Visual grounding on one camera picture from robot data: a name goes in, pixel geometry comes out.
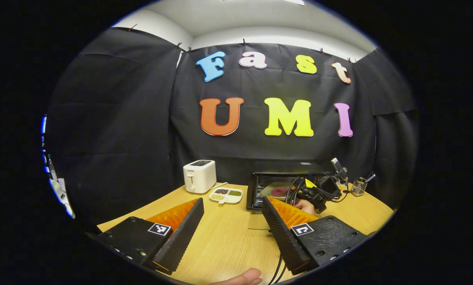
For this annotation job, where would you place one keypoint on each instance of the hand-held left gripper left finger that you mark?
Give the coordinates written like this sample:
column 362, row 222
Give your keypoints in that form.
column 183, row 233

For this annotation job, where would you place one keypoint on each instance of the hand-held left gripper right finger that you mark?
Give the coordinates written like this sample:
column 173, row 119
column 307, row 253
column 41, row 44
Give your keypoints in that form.
column 284, row 237

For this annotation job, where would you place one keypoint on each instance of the pink round food slice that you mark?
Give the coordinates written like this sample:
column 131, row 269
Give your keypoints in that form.
column 279, row 192

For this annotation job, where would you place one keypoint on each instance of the black electric oven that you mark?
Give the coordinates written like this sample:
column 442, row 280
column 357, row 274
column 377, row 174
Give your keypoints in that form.
column 268, row 168

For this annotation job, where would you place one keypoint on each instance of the glass jar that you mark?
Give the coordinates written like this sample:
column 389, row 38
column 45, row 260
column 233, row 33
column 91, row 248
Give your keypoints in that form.
column 358, row 188

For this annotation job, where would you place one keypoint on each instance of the metal spoon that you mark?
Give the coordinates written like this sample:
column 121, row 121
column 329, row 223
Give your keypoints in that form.
column 370, row 177

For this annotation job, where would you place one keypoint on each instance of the white divided dish with beans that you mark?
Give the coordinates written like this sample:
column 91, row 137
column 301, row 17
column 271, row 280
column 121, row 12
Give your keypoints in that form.
column 226, row 195

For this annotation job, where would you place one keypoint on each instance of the white toaster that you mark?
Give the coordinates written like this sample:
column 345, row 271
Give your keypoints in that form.
column 199, row 176

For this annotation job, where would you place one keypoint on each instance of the black backdrop cloth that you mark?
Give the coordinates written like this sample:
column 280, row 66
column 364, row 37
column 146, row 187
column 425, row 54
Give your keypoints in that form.
column 141, row 118

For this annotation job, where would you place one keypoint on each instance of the large ceiling light panel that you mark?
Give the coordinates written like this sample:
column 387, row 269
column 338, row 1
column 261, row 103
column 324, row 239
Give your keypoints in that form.
column 292, row 2

